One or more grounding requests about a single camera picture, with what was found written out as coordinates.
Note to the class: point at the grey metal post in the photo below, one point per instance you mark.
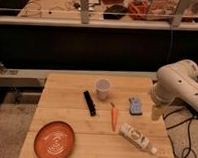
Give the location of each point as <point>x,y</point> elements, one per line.
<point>84,11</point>

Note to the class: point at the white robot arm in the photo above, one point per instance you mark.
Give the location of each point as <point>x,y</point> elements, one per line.
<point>176,80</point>

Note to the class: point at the white plastic bottle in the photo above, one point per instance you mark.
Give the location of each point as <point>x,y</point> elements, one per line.
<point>137,138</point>

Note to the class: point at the red orange crate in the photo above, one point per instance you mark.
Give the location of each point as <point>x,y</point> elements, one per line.
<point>138,9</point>

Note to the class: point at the black rectangular bar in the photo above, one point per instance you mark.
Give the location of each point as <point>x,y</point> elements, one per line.
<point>90,103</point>

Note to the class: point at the black object on bench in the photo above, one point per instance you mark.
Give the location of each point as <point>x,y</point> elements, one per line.
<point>115,12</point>

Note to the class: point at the cream end effector tip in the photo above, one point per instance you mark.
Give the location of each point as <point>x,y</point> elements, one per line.
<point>157,112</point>

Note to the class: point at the orange carrot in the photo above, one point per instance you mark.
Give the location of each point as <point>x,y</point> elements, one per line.
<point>114,116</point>

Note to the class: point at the blue sponge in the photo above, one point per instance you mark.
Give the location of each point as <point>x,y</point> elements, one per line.
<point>135,106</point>

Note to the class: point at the grey metal clamp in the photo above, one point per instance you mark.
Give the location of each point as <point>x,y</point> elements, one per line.
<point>5,71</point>

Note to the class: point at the orange ceramic bowl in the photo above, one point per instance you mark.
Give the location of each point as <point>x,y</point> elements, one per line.
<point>55,140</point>

